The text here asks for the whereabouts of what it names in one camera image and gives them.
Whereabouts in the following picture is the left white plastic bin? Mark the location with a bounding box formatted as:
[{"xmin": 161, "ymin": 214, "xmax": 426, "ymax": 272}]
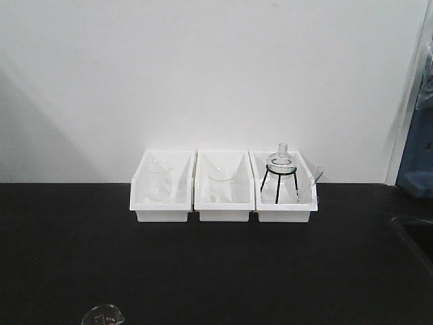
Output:
[{"xmin": 129, "ymin": 150, "xmax": 196, "ymax": 222}]

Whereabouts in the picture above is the short clear glass beaker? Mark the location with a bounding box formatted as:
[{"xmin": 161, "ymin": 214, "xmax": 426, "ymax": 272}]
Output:
[{"xmin": 208, "ymin": 167, "xmax": 235, "ymax": 203}]

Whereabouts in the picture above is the black sink basin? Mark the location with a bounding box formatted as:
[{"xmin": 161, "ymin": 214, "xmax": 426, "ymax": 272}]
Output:
[{"xmin": 391, "ymin": 217, "xmax": 432, "ymax": 276}]

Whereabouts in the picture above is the white plastic bin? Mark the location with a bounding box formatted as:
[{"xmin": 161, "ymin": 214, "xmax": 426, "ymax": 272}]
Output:
[
  {"xmin": 129, "ymin": 150, "xmax": 196, "ymax": 222},
  {"xmin": 194, "ymin": 151, "xmax": 255, "ymax": 222},
  {"xmin": 249, "ymin": 151, "xmax": 318, "ymax": 223}
]

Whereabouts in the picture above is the clear glass flask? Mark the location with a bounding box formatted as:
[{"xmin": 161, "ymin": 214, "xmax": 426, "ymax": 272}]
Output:
[{"xmin": 261, "ymin": 143, "xmax": 299, "ymax": 200}]

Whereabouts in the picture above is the right white plastic bin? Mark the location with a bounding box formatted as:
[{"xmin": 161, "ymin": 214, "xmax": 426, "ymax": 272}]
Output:
[{"xmin": 249, "ymin": 151, "xmax": 318, "ymax": 223}]

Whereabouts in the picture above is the middle white plastic bin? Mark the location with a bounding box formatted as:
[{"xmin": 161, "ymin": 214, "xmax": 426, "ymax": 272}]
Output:
[{"xmin": 194, "ymin": 151, "xmax": 255, "ymax": 222}]

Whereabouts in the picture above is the small clear glass beaker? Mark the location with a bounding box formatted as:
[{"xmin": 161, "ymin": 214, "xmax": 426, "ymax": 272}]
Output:
[{"xmin": 290, "ymin": 190, "xmax": 300, "ymax": 204}]

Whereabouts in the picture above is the blue equipment with plastic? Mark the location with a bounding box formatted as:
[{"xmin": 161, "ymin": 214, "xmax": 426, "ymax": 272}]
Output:
[{"xmin": 396, "ymin": 1, "xmax": 432, "ymax": 199}]

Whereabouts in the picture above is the tall clear glass beaker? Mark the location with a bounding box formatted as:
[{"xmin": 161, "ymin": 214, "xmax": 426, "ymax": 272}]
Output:
[{"xmin": 145, "ymin": 158, "xmax": 173, "ymax": 202}]

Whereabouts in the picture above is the black wire tripod stand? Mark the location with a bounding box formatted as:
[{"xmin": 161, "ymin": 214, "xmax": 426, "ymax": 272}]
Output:
[{"xmin": 260, "ymin": 164, "xmax": 298, "ymax": 204}]

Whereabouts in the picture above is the clear glass test tube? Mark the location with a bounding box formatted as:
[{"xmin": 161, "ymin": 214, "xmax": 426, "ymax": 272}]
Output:
[{"xmin": 298, "ymin": 167, "xmax": 324, "ymax": 203}]

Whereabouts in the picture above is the beaker with red markings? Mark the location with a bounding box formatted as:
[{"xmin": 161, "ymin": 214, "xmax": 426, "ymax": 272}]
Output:
[{"xmin": 81, "ymin": 304, "xmax": 125, "ymax": 325}]

